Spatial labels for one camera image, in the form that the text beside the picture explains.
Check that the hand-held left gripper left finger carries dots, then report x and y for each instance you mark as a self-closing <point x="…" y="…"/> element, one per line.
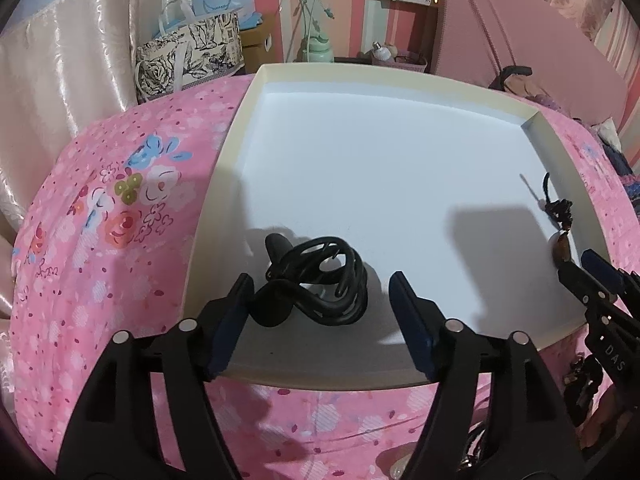
<point x="227" y="330"/>

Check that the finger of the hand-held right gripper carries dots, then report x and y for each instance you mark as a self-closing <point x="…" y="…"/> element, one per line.
<point x="580" y="286"/>
<point x="596" y="263"/>

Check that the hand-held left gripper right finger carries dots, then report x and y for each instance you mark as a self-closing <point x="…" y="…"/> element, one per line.
<point x="412" y="325"/>

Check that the black hair claw clip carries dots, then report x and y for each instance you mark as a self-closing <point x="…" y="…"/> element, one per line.
<point x="320" y="285"/>

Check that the white box tray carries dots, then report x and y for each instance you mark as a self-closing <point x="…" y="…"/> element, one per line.
<point x="380" y="170"/>

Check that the dark blue cloth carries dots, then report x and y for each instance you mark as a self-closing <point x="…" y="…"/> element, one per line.
<point x="622" y="160"/>

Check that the pink floral blanket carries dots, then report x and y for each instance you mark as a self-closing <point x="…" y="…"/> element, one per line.
<point x="125" y="260"/>

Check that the pink padded headboard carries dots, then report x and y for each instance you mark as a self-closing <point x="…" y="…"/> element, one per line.
<point x="525" y="25"/>

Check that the small purple basket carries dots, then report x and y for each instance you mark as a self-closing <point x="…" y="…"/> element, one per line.
<point x="411" y="62"/>

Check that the pink floral curtain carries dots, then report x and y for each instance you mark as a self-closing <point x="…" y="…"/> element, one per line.
<point x="590" y="0"/>

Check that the floral print tote bag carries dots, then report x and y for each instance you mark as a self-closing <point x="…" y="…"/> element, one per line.
<point x="190" y="55"/>

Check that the green water bottle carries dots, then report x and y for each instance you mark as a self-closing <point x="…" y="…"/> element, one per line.
<point x="316" y="50"/>

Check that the brown cardboard box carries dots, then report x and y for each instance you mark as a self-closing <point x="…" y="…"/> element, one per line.
<point x="260" y="40"/>

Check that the cream satin curtain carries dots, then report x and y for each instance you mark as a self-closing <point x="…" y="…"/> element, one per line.
<point x="55" y="85"/>

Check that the light blue gift bag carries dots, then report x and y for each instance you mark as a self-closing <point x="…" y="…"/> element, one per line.
<point x="222" y="0"/>

